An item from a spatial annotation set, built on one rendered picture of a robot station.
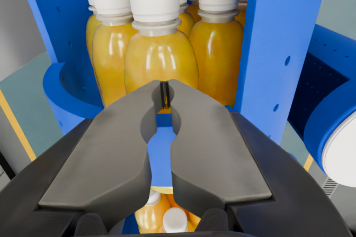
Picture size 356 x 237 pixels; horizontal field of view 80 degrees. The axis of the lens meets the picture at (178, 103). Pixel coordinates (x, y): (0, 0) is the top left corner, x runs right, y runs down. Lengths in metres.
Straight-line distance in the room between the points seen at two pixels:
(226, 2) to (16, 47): 0.43
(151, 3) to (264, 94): 0.10
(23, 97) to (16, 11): 1.39
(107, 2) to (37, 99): 1.67
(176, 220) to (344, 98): 0.39
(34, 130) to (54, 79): 1.84
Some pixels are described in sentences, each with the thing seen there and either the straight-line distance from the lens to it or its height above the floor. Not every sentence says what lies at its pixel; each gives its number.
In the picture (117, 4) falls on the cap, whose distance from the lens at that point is 0.23.
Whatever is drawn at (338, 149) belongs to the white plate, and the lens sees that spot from 0.55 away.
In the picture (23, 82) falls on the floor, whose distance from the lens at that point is 1.84.
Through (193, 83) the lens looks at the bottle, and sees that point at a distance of 0.19.
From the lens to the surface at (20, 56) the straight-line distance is 0.54.
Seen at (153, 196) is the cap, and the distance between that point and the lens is 0.41.
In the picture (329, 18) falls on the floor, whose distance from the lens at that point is 1.66.
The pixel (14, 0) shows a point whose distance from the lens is 0.56.
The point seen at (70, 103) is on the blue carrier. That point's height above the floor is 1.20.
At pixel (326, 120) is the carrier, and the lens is 0.54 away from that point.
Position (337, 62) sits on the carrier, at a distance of 0.62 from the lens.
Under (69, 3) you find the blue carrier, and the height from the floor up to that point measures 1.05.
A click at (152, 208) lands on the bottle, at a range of 0.43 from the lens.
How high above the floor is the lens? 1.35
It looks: 57 degrees down
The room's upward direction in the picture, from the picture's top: 178 degrees clockwise
